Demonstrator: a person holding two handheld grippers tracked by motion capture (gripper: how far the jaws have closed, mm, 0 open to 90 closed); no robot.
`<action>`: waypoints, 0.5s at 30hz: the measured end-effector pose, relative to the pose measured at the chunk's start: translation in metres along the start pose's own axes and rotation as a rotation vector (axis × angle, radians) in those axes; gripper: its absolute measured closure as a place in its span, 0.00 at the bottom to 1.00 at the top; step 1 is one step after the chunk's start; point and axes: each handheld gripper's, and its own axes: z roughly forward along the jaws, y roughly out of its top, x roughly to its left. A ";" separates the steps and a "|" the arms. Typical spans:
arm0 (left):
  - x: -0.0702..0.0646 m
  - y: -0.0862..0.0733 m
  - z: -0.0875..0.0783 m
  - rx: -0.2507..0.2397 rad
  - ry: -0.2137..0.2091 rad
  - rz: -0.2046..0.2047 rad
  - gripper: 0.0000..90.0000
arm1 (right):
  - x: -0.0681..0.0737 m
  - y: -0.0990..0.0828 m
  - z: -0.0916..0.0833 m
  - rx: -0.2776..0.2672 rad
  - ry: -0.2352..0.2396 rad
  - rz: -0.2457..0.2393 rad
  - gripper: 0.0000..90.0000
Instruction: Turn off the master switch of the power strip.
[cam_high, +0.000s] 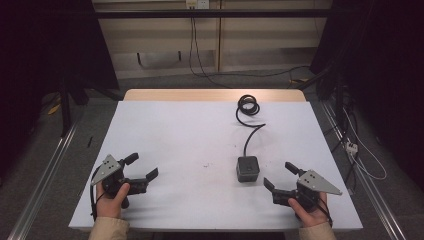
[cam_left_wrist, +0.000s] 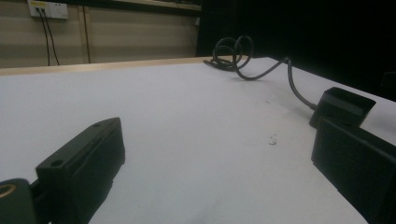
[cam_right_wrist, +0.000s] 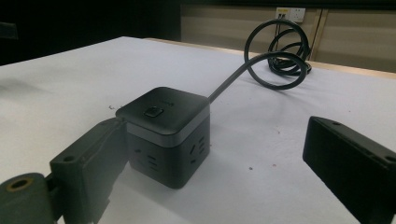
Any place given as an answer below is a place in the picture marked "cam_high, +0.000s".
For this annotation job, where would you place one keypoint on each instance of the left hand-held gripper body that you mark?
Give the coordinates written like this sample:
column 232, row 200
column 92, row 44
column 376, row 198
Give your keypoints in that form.
column 111, row 180

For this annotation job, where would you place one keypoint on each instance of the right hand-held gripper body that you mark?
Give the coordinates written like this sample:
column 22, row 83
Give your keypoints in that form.
column 313, row 186

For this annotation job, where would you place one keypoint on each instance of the person's left hand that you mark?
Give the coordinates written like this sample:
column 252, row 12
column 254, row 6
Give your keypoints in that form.
column 108, row 206

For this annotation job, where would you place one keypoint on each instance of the person's right hand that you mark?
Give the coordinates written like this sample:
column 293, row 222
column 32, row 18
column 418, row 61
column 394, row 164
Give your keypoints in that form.
column 313, row 218

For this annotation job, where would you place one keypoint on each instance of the black power adapter box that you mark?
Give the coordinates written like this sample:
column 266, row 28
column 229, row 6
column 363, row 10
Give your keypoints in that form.
column 248, row 169

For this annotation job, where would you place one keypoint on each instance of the small black floor object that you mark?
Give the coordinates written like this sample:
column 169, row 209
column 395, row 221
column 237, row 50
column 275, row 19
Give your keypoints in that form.
column 89, row 141

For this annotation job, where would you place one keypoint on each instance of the white table cover sheet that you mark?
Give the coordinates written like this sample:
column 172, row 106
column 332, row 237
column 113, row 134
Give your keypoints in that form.
column 193, row 140

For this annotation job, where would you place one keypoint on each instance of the black metal stand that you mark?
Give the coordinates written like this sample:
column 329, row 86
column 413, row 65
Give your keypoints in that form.
column 338, row 100
column 65, row 106

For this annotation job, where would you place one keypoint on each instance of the yellow floor tape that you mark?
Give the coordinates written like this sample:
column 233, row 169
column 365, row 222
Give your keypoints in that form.
column 54, row 109

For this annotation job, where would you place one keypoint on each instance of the wooden table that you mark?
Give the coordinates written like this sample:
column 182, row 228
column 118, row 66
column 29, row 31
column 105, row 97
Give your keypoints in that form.
column 200, row 95

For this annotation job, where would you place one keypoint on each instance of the black curtain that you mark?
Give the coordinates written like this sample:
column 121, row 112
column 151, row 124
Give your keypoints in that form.
column 386, row 66
column 43, row 50

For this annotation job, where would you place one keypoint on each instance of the metal floor rail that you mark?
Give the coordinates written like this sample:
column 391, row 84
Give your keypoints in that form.
column 370, row 190
column 43, row 176

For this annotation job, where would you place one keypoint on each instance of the beige wall cabinet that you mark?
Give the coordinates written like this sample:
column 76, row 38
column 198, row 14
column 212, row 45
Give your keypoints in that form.
column 213, row 40

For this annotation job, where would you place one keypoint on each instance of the black horizontal frame bar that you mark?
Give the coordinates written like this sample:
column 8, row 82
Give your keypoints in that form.
column 206, row 13

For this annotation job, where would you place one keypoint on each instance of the white wall socket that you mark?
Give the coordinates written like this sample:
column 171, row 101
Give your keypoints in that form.
column 197, row 3

